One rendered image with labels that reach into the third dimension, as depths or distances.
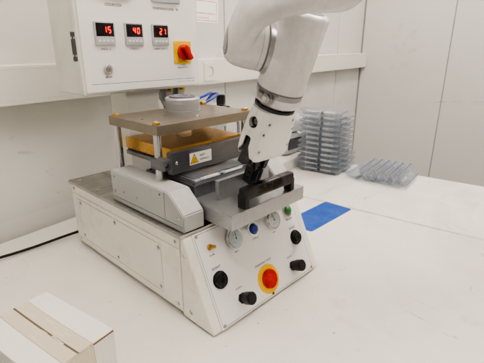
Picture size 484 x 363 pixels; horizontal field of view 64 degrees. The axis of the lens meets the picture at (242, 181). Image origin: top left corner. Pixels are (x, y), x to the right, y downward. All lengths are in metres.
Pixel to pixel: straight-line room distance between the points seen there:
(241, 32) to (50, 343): 0.53
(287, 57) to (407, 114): 2.53
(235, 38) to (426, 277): 0.69
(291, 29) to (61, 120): 0.82
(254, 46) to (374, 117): 2.62
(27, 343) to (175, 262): 0.26
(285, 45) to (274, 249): 0.44
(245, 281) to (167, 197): 0.23
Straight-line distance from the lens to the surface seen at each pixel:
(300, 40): 0.64
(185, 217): 0.71
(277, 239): 0.87
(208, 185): 0.79
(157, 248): 0.80
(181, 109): 0.87
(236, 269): 0.79
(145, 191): 0.79
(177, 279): 0.78
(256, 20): 0.58
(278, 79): 0.66
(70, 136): 1.29
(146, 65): 1.00
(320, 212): 1.27
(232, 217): 0.69
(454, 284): 1.02
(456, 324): 0.89
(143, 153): 0.88
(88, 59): 0.93
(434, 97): 3.08
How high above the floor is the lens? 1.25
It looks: 19 degrees down
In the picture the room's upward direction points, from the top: straight up
